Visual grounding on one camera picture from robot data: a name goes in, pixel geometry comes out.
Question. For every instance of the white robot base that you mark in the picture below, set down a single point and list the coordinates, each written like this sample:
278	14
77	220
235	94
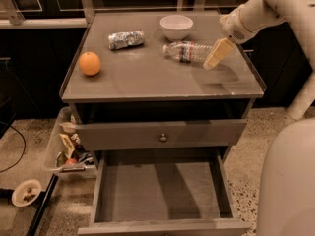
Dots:
286	204

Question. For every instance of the metal railing frame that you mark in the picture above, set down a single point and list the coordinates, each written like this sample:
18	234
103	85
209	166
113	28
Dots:
46	13

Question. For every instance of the white ceramic bowl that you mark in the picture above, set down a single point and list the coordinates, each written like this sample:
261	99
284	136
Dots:
175	27

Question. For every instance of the yellow snack packet in bin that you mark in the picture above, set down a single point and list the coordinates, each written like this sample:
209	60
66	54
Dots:
68	144

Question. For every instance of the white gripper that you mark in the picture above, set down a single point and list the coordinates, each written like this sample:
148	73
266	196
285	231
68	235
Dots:
233	26

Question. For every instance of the white bowl on floor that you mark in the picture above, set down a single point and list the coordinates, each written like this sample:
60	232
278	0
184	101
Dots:
26	193

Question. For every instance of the open grey middle drawer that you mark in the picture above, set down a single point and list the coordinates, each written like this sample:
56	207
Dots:
163	192

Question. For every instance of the closed grey top drawer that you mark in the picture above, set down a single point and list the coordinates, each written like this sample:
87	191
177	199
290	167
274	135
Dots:
180	134

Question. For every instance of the red round item in bin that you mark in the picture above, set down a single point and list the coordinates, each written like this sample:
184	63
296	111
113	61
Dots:
71	161

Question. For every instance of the crushed silver can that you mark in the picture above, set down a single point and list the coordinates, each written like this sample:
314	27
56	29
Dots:
125	39

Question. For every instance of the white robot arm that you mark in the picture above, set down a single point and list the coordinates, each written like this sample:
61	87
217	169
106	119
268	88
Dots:
300	14

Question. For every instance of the clear plastic water bottle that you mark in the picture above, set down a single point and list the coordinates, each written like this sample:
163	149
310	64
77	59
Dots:
187	51

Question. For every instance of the black floor bar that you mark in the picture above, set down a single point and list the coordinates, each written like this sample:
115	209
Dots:
44	198

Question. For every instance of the orange fruit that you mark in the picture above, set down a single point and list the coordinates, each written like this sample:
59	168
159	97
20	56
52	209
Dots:
89	64

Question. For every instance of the grey drawer cabinet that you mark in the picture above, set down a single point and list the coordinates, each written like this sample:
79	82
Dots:
141	84

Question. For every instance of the clear plastic storage bin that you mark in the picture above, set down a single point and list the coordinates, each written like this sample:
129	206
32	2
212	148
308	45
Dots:
53	157

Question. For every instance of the round brass drawer knob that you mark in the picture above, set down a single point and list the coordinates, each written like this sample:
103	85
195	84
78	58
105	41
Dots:
163	138

